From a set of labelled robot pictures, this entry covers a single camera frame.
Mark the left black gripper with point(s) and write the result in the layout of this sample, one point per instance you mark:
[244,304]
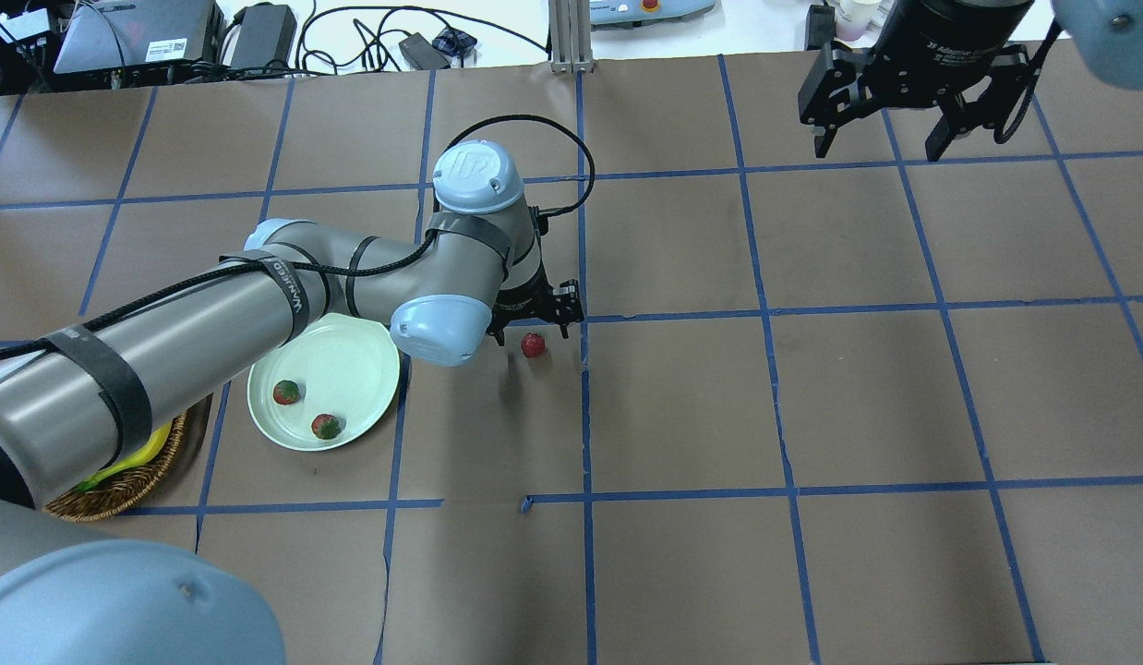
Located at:
[523,302]

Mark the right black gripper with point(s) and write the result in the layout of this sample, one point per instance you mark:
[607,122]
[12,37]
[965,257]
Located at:
[952,42]

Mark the red strawberry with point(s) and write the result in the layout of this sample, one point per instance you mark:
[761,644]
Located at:
[326,427]
[533,345]
[286,392]

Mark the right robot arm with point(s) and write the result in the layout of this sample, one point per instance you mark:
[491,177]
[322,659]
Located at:
[1108,35]

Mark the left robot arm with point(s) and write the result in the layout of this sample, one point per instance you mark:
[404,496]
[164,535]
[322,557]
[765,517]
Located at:
[81,398]

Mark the light green plate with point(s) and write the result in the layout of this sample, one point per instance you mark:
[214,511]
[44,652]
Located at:
[345,366]

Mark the black laptop power brick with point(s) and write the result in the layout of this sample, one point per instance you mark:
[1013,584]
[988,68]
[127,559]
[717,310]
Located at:
[263,36]

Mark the yellow banana bunch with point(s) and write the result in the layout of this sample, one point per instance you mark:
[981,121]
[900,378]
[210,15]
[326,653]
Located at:
[142,456]

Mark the woven wicker basket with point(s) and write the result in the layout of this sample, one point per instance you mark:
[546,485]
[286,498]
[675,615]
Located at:
[129,488]

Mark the black computer box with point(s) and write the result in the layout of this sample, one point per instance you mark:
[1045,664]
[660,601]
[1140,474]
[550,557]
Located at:
[136,36]

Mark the aluminium frame post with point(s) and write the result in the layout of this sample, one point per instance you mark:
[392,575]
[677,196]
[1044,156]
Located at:
[568,30]

